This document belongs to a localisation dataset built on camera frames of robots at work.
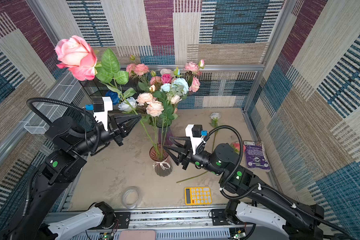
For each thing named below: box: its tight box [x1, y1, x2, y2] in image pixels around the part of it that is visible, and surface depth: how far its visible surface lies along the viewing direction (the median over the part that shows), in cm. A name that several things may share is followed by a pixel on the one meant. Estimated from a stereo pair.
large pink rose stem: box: [54, 35, 162, 157], surface depth 33 cm
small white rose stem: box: [209, 112, 221, 153], surface depth 114 cm
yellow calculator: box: [184, 186, 213, 205], surface depth 81 cm
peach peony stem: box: [137, 92, 164, 156], surface depth 66 cm
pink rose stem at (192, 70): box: [183, 59, 205, 93], surface depth 70 cm
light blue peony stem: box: [160, 67, 189, 97], surface depth 65 cm
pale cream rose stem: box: [170, 94, 183, 109], surface depth 70 cm
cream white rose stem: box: [160, 68, 174, 77], surface depth 79 cm
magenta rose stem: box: [161, 73, 172, 84], surface depth 72 cm
